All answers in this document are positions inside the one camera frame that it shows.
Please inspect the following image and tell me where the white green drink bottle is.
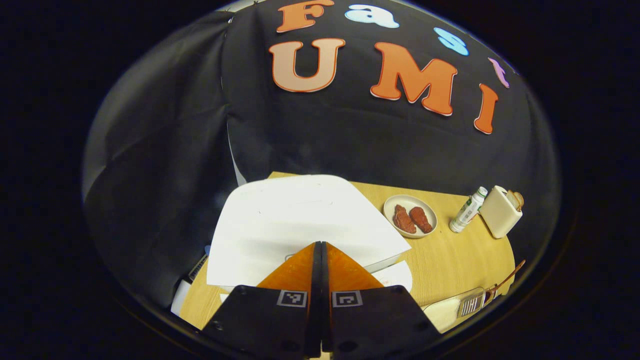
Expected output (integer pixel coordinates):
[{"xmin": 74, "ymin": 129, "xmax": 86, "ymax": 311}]
[{"xmin": 448, "ymin": 186, "xmax": 488, "ymax": 234}]

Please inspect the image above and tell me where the cream toaster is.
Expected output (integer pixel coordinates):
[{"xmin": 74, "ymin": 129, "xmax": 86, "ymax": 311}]
[{"xmin": 478, "ymin": 185, "xmax": 523, "ymax": 239}]

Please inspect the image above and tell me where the white rice cooker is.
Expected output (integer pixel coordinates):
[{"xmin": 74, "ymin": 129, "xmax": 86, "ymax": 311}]
[{"xmin": 206, "ymin": 174, "xmax": 414, "ymax": 301}]

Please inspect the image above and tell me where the white rice heap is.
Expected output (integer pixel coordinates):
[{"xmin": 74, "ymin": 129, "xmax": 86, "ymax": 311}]
[{"xmin": 425, "ymin": 297, "xmax": 463, "ymax": 333}]

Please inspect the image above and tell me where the metal wire chopstick holder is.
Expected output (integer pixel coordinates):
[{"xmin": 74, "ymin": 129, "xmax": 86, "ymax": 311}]
[{"xmin": 457, "ymin": 292, "xmax": 488, "ymax": 318}]

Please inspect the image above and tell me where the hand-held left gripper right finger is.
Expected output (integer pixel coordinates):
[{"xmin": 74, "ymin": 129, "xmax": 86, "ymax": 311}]
[{"xmin": 321, "ymin": 241, "xmax": 443, "ymax": 359}]

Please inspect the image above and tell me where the red meat piece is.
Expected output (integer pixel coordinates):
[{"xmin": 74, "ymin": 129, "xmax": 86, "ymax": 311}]
[
  {"xmin": 409, "ymin": 206, "xmax": 434, "ymax": 234},
  {"xmin": 393, "ymin": 204, "xmax": 417, "ymax": 235}
]

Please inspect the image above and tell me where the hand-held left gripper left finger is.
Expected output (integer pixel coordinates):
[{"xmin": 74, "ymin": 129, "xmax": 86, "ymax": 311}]
[{"xmin": 200, "ymin": 241, "xmax": 322, "ymax": 359}]

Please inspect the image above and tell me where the white flat object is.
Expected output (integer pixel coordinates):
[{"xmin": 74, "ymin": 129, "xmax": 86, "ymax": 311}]
[{"xmin": 171, "ymin": 280, "xmax": 193, "ymax": 317}]

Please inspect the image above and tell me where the clear plastic rice box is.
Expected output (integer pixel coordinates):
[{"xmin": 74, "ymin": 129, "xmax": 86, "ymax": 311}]
[{"xmin": 421, "ymin": 286, "xmax": 488, "ymax": 334}]

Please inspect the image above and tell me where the cream oval plate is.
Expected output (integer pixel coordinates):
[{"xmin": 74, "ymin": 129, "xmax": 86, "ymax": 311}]
[{"xmin": 382, "ymin": 194, "xmax": 438, "ymax": 239}]

